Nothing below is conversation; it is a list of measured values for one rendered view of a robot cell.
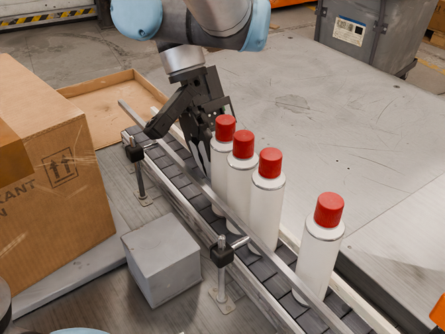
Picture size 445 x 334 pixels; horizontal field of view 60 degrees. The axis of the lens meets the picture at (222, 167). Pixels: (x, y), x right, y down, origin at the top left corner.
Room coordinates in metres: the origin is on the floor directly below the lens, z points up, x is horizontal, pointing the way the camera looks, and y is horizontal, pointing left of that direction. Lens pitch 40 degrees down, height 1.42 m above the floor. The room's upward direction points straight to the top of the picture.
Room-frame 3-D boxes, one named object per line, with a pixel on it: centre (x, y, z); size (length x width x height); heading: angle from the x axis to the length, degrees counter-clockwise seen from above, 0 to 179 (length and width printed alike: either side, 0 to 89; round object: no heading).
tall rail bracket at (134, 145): (0.62, 0.16, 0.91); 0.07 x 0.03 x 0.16; 125
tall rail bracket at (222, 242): (0.37, -0.02, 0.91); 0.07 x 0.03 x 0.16; 125
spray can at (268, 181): (0.43, -0.07, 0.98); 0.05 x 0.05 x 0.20
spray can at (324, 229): (0.34, -0.13, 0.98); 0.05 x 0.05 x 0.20
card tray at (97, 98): (0.96, 0.31, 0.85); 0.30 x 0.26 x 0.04; 35
